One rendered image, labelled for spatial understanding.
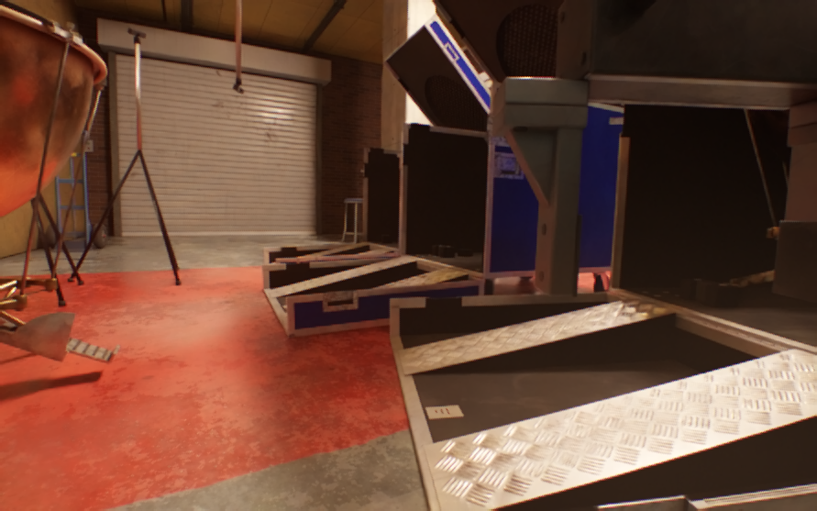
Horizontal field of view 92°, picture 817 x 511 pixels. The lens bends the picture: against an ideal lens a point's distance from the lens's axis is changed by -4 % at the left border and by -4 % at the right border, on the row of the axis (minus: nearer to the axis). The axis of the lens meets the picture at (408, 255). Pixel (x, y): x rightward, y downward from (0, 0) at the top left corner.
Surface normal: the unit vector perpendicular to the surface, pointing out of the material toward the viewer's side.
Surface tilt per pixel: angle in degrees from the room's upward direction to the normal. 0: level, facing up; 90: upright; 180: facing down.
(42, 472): 0
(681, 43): 90
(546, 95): 90
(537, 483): 12
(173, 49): 90
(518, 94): 90
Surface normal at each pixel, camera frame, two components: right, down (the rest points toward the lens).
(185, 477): 0.02, -0.99
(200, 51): 0.47, 0.10
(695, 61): -0.02, 0.11
